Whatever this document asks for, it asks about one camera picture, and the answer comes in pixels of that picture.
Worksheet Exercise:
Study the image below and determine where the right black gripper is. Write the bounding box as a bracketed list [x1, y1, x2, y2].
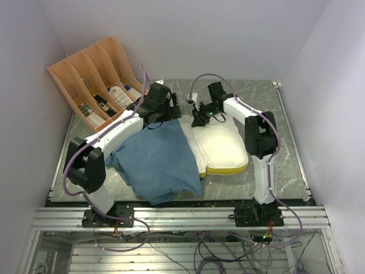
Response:
[192, 102, 220, 127]

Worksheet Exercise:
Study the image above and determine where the white pillow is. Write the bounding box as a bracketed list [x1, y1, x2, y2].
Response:
[179, 115, 249, 178]

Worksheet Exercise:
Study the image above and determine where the blue pillowcase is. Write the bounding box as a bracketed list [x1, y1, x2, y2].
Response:
[106, 120, 204, 205]

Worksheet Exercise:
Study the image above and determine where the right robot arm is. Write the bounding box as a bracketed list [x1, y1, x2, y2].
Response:
[187, 82, 281, 205]

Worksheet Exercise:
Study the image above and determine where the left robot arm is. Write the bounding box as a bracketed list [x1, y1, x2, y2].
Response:
[62, 82, 181, 227]

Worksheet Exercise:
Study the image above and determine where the white tube with blue cap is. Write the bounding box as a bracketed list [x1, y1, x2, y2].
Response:
[124, 85, 141, 100]

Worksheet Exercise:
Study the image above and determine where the white lotion bottle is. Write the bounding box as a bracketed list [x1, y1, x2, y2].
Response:
[108, 85, 133, 108]

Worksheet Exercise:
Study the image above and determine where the orange plastic file organizer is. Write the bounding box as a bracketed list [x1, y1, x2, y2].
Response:
[47, 37, 143, 132]

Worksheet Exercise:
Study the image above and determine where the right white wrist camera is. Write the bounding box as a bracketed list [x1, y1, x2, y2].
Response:
[186, 92, 198, 107]

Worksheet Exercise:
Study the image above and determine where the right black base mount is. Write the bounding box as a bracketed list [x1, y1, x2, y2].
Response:
[228, 198, 284, 227]

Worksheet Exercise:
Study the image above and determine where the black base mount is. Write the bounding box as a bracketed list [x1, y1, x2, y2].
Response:
[228, 198, 284, 227]
[82, 205, 134, 228]

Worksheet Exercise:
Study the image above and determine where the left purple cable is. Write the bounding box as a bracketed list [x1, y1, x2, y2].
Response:
[62, 62, 152, 253]

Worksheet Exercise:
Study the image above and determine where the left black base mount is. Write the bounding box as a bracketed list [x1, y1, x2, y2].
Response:
[82, 205, 134, 228]

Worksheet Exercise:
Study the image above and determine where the aluminium frame rail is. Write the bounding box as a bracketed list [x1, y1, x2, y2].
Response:
[31, 206, 331, 232]

